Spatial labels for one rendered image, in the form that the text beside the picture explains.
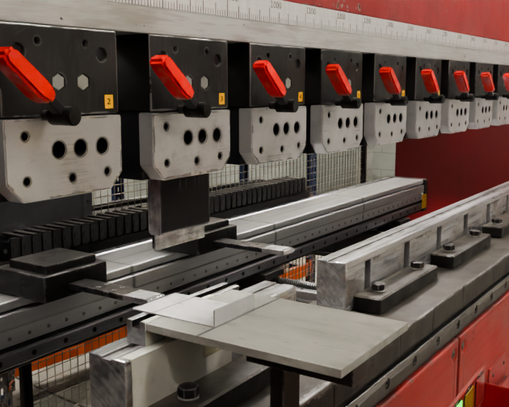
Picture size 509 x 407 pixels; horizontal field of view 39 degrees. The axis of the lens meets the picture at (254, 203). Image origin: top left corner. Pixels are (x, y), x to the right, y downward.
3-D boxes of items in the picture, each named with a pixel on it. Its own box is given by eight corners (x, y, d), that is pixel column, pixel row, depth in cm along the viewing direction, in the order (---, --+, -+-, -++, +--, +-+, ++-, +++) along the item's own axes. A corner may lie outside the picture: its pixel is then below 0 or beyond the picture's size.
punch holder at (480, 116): (474, 129, 181) (477, 62, 179) (441, 128, 186) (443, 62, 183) (491, 127, 194) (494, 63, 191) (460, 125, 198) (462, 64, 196)
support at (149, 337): (145, 346, 89) (145, 322, 88) (140, 345, 89) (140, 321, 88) (214, 316, 100) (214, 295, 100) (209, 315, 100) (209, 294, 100)
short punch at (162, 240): (161, 251, 90) (159, 175, 89) (149, 249, 91) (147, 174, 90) (209, 237, 98) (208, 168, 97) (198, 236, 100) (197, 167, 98)
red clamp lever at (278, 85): (271, 56, 94) (300, 105, 101) (245, 57, 96) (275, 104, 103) (267, 67, 93) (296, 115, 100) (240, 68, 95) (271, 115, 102)
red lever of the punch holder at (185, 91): (170, 51, 77) (213, 108, 84) (141, 52, 79) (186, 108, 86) (164, 64, 76) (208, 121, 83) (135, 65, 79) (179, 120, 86)
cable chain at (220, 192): (208, 214, 162) (208, 197, 161) (188, 211, 165) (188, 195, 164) (305, 190, 198) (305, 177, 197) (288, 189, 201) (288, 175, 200)
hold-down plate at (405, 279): (380, 315, 131) (380, 299, 131) (352, 310, 134) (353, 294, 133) (437, 279, 156) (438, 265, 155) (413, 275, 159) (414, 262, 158)
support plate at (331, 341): (341, 379, 74) (341, 369, 73) (145, 331, 88) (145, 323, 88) (408, 329, 88) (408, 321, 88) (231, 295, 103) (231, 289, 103)
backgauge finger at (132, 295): (125, 324, 92) (124, 285, 92) (-6, 291, 107) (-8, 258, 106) (185, 300, 102) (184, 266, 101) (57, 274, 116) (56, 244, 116)
